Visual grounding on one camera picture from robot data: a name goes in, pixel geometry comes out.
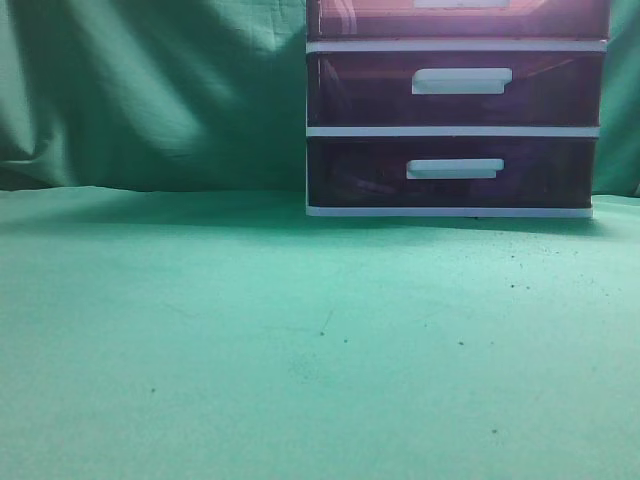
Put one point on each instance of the translucent purple drawer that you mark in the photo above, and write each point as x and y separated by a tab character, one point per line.
532	172
390	19
429	88

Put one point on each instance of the green cloth backdrop and cover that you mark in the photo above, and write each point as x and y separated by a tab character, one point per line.
169	311

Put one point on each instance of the white plastic drawer cabinet frame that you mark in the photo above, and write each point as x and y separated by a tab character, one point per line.
473	169

